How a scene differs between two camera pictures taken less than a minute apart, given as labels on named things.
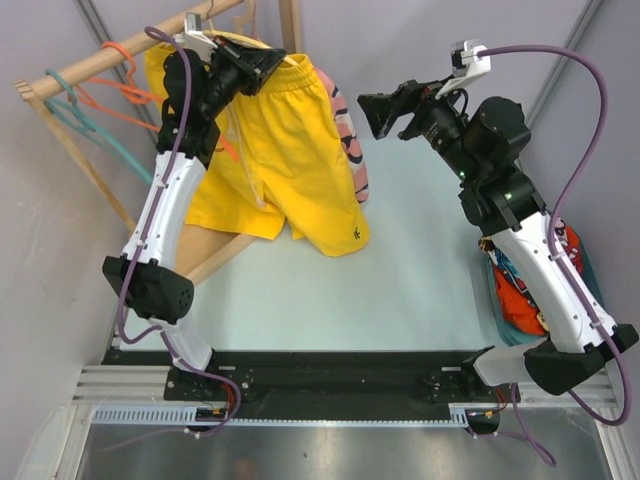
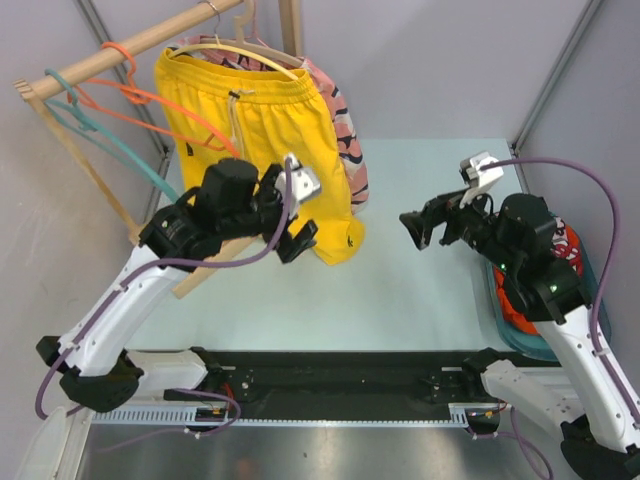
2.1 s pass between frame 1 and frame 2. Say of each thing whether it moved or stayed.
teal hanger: stayed
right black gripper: moved
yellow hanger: moved
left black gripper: moved
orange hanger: stayed
